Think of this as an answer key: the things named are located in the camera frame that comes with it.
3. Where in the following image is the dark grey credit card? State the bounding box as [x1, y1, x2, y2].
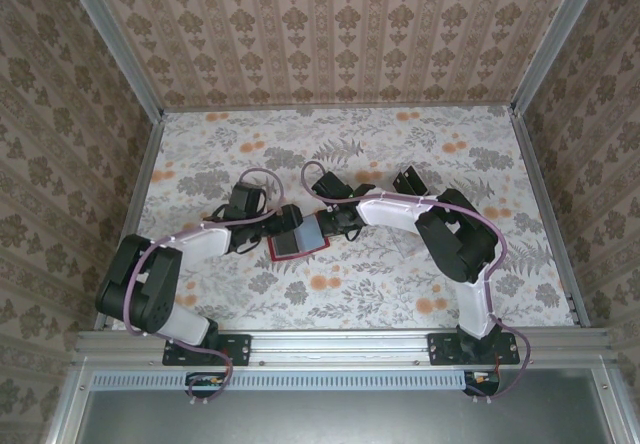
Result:
[272, 232, 302, 260]

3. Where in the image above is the red leather card holder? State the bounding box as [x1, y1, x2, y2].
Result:
[265, 213, 332, 263]

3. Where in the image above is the blue-grey card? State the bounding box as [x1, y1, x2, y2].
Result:
[294, 216, 329, 253]

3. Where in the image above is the black credit card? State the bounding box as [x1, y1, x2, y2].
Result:
[393, 166, 427, 196]

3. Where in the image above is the clear acrylic card stand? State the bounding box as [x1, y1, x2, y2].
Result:
[392, 165, 429, 198]

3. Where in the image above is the clear plastic piece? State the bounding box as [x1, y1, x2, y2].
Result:
[392, 233, 421, 261]

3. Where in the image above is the floral patterned table sheet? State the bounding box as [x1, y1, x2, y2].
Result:
[127, 105, 576, 331]

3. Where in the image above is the black connector board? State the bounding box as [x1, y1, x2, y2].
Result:
[464, 369, 501, 396]
[185, 371, 226, 398]

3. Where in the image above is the grey metal panel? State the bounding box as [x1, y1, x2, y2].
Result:
[47, 368, 626, 444]

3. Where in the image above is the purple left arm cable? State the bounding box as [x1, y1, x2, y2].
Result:
[122, 168, 286, 405]

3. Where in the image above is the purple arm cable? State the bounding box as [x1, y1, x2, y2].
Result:
[122, 168, 286, 405]
[301, 161, 531, 403]

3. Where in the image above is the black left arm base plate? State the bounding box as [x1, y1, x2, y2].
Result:
[162, 332, 251, 368]

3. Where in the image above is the aluminium mounting rail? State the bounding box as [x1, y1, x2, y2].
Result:
[74, 328, 614, 365]

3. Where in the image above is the aluminium side rail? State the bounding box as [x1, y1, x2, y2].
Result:
[509, 108, 592, 328]
[110, 111, 165, 333]

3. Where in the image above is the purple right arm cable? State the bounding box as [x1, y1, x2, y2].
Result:
[301, 161, 531, 403]

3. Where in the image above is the grey slotted cable duct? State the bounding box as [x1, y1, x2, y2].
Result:
[92, 369, 501, 390]

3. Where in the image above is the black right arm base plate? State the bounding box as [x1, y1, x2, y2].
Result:
[427, 332, 521, 367]

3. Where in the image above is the aluminium frame post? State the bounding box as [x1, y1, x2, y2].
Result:
[509, 0, 609, 115]
[58, 0, 166, 123]

